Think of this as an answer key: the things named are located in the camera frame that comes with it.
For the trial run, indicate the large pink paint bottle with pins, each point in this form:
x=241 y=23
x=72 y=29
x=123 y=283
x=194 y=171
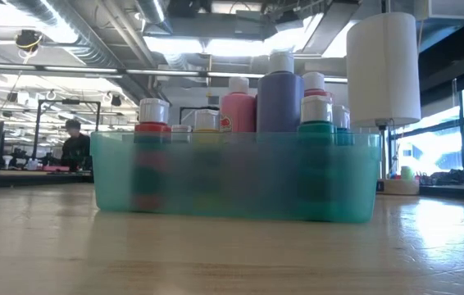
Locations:
x=238 y=110

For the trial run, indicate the large red paint bottle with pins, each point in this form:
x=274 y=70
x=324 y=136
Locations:
x=314 y=84

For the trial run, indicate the large purple paint bottle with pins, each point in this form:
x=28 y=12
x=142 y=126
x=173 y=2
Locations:
x=280 y=102

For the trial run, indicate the small green object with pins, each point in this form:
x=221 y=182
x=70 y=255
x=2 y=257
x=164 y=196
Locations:
x=407 y=172

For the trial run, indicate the small yellow paint bottle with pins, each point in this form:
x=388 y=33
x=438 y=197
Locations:
x=206 y=121

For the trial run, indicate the small teal green paint bottle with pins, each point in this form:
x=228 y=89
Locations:
x=316 y=119

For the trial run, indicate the table lamp with white shade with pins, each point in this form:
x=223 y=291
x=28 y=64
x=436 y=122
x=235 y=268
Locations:
x=383 y=69

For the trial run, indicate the translucent teal plastic bin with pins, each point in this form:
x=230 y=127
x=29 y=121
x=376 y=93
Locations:
x=236 y=176

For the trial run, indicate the person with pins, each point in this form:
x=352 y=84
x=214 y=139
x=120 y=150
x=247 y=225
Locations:
x=75 y=147

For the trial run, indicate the black bag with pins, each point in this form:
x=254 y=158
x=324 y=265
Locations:
x=453 y=177

